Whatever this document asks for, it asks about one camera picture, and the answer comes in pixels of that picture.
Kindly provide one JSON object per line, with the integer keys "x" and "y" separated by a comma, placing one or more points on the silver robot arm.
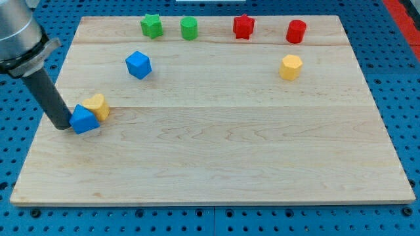
{"x": 24, "y": 43}

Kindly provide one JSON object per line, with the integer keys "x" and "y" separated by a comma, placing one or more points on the blue cube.
{"x": 138, "y": 65}

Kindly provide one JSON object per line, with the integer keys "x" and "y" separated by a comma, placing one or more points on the wooden board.
{"x": 214, "y": 124}

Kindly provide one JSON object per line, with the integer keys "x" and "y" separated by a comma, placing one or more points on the yellow hexagon block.
{"x": 290, "y": 67}

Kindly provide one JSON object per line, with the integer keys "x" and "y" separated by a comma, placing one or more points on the green cylinder block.
{"x": 189, "y": 28}

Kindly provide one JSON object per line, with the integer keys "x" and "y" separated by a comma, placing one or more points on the red star block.
{"x": 243, "y": 26}

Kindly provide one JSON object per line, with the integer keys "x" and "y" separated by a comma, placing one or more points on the green star block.
{"x": 151, "y": 26}

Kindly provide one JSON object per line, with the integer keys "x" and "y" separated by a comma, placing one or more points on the yellow heart block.
{"x": 98, "y": 105}

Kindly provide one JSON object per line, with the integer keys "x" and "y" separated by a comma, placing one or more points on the red cylinder block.
{"x": 296, "y": 31}

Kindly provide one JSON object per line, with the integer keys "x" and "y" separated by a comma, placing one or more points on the blue triangular block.
{"x": 83, "y": 120}

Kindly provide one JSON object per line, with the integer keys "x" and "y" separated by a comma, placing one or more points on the dark grey pointer rod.
{"x": 49, "y": 99}

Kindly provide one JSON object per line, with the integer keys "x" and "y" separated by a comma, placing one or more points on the red strip at edge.
{"x": 406, "y": 17}

